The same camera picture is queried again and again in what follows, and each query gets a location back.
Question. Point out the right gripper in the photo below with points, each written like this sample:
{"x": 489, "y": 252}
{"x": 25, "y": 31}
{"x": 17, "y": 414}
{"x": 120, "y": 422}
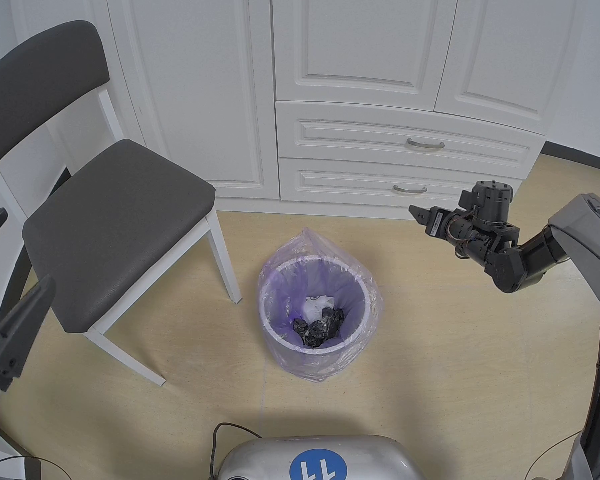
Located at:
{"x": 442, "y": 223}

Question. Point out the purple plastic bag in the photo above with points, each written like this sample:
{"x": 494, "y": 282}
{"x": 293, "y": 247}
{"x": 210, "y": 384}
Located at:
{"x": 290, "y": 293}

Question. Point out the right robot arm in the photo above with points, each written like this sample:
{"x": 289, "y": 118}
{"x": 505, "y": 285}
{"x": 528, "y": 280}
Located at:
{"x": 580, "y": 238}

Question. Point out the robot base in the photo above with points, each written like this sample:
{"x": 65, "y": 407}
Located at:
{"x": 380, "y": 460}

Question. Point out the crumpled black plastic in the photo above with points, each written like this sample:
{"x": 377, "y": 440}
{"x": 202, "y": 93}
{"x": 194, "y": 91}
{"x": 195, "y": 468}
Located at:
{"x": 322, "y": 330}

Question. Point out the white trash bin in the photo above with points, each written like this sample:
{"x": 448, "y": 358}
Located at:
{"x": 316, "y": 351}

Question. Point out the grey padded white chair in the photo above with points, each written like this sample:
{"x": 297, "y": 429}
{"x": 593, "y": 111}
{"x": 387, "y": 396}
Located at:
{"x": 120, "y": 228}

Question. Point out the crumpled white paper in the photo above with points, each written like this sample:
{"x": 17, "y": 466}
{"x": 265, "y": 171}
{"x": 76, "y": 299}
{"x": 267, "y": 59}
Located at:
{"x": 315, "y": 308}

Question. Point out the white wardrobe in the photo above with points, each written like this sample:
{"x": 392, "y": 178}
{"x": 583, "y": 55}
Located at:
{"x": 355, "y": 28}

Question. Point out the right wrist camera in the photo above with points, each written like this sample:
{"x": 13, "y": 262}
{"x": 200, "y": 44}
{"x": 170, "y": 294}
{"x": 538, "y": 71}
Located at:
{"x": 467, "y": 200}

